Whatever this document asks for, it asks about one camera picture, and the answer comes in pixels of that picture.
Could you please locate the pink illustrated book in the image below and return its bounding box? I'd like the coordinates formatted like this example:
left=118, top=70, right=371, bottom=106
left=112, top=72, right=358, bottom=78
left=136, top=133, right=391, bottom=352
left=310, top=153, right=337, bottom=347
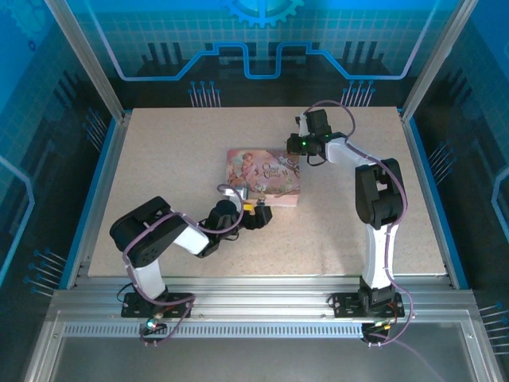
left=225, top=147, right=302, bottom=209

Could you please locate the aluminium front beam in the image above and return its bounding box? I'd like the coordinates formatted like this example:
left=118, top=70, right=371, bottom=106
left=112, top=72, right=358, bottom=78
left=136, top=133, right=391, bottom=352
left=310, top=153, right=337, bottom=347
left=51, top=274, right=478, bottom=323

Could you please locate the grey metal front tray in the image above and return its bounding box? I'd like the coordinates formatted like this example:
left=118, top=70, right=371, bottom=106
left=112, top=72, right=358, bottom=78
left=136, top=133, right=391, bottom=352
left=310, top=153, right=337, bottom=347
left=23, top=310, right=509, bottom=382

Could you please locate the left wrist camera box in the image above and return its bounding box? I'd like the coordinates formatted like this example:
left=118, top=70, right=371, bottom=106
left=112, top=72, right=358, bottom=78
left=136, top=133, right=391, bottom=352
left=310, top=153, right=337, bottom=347
left=223, top=185, right=250, bottom=203

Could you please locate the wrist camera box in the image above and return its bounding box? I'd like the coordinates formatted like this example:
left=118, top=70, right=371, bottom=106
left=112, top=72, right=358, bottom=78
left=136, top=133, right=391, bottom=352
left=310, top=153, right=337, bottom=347
left=294, top=113, right=311, bottom=137
left=223, top=185, right=250, bottom=203

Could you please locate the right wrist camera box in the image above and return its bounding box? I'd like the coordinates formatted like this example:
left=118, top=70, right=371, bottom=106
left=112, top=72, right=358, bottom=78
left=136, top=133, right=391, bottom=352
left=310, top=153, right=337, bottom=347
left=294, top=113, right=311, bottom=137

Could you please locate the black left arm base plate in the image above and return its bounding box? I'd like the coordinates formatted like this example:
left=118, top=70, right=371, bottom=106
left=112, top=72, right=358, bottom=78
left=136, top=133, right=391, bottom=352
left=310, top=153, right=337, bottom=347
left=122, top=292, right=196, bottom=319

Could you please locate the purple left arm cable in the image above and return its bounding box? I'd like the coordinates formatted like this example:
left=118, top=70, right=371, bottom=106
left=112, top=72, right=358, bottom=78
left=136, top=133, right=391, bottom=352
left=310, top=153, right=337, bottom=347
left=122, top=183, right=246, bottom=347

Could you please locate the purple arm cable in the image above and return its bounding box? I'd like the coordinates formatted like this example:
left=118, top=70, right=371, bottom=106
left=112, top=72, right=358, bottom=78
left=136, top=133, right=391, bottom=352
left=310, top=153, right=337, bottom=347
left=305, top=99, right=442, bottom=382
left=122, top=183, right=246, bottom=347

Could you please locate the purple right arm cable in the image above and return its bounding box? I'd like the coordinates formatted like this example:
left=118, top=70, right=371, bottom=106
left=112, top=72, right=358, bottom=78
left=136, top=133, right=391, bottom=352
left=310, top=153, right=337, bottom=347
left=305, top=99, right=442, bottom=382

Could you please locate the slotted aluminium cable duct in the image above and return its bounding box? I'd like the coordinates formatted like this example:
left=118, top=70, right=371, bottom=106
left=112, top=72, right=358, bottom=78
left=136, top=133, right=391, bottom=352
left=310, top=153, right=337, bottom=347
left=63, top=322, right=367, bottom=339

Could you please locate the aluminium table side rail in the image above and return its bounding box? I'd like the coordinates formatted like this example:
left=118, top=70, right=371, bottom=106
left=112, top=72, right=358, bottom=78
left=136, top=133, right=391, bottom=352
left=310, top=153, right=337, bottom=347
left=73, top=113, right=132, bottom=290
left=399, top=111, right=458, bottom=290

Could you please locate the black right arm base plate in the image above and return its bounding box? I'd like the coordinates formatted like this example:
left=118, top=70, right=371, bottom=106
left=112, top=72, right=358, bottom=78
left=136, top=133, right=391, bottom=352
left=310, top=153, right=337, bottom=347
left=330, top=292, right=406, bottom=319

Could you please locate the aluminium frame post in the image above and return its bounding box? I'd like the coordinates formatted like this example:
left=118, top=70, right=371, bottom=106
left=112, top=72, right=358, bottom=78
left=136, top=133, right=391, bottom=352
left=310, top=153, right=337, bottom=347
left=399, top=0, right=480, bottom=120
left=43, top=0, right=132, bottom=120

